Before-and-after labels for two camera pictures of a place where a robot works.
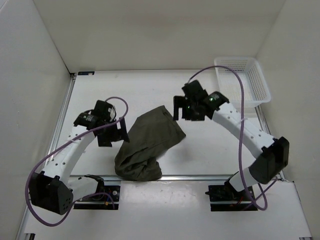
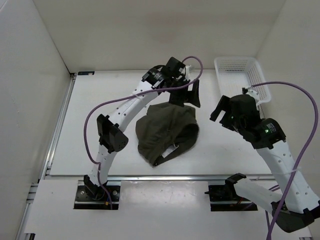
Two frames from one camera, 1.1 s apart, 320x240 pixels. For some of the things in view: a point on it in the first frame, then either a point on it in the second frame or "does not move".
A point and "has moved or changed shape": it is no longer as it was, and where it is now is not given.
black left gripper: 121,134 -> 191,96
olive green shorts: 147,136 has moved or changed shape
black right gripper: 180,102 -> 222,105
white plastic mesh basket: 256,89 does not move
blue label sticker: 86,73 does not move
